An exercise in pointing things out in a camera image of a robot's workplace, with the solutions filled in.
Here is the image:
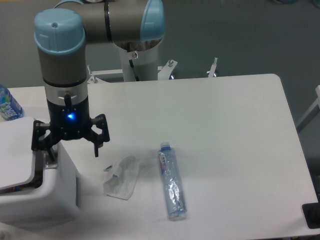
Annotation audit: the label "white metal mounting frame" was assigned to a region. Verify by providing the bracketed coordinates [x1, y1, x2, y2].
[86, 56, 220, 85]

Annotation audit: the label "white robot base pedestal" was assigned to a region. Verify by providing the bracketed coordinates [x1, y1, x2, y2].
[113, 39, 163, 82]

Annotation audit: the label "black object at table edge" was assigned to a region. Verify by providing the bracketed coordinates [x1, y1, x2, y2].
[302, 202, 320, 229]

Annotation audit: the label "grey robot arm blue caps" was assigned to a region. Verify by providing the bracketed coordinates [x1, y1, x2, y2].
[31, 0, 165, 162]

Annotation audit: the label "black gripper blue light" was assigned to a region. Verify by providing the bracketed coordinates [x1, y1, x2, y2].
[31, 98, 110, 162]

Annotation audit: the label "crumpled white paper wrapper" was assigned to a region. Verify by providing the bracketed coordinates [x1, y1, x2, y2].
[103, 155, 140, 201]

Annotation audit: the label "clear empty plastic water bottle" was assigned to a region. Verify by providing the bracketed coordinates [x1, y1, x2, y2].
[157, 142, 187, 221]

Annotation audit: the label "white push-lid trash can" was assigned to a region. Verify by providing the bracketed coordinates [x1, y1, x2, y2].
[0, 116, 81, 230]

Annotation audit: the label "blue labelled drink bottle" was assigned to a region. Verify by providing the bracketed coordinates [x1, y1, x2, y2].
[0, 84, 24, 121]

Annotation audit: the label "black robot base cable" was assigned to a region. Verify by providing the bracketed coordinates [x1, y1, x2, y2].
[127, 49, 140, 82]

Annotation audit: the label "white frame at right edge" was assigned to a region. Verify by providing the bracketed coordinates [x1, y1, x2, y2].
[295, 85, 320, 134]

